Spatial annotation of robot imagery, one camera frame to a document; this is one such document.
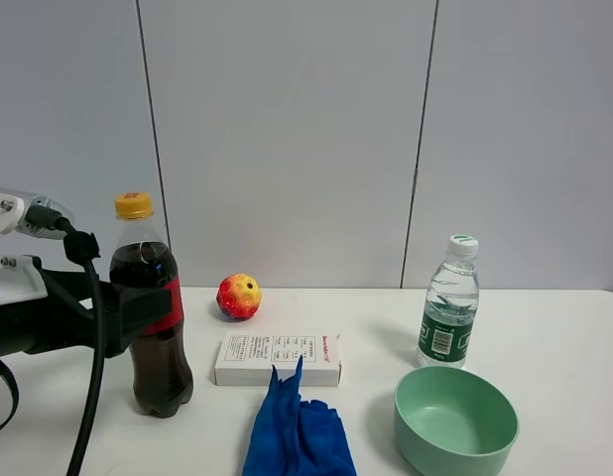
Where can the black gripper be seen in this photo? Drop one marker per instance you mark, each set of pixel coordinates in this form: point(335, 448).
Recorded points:
point(60, 320)

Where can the cola bottle yellow cap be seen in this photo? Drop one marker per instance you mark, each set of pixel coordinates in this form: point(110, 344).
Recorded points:
point(163, 380)

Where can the red yellow dimpled ball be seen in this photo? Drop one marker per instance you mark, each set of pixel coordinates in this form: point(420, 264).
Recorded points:
point(239, 297)

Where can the white cardboard box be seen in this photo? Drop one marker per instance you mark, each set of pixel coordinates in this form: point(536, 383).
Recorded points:
point(248, 359)

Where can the blue cloth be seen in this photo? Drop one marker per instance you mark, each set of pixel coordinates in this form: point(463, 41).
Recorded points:
point(291, 436)

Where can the water bottle green label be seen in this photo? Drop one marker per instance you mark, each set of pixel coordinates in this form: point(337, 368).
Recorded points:
point(451, 305)

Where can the green plastic bowl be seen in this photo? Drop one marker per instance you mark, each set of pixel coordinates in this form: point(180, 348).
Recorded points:
point(449, 421)

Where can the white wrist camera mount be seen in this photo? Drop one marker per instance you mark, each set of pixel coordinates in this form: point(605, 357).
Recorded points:
point(20, 281)

